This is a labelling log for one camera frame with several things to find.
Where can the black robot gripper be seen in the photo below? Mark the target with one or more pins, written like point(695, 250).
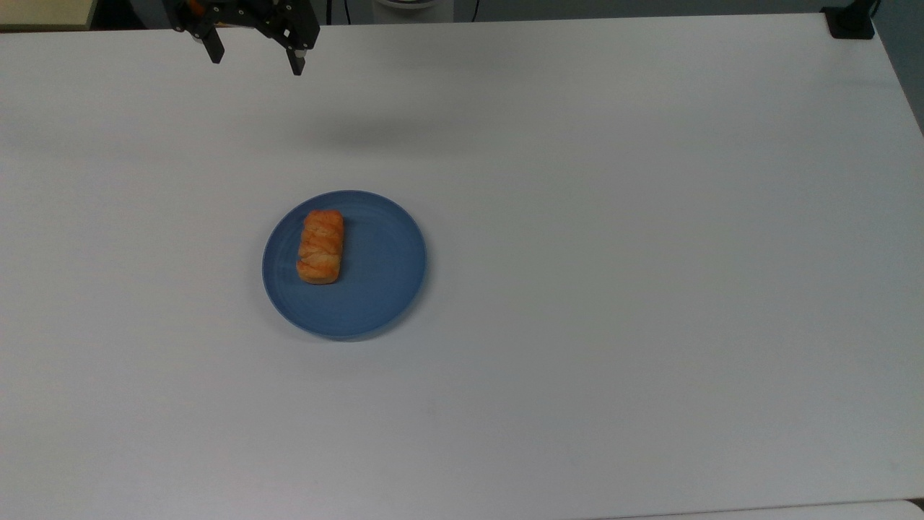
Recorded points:
point(253, 13)

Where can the orange braided bread roll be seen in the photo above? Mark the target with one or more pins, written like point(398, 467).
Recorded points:
point(320, 247)

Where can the light wooden board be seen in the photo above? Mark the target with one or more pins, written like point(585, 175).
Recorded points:
point(43, 12)

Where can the blue round plate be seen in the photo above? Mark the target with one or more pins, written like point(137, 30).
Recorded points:
point(382, 274)

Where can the black pole with clamp base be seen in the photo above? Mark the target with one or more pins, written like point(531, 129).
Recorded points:
point(850, 22)

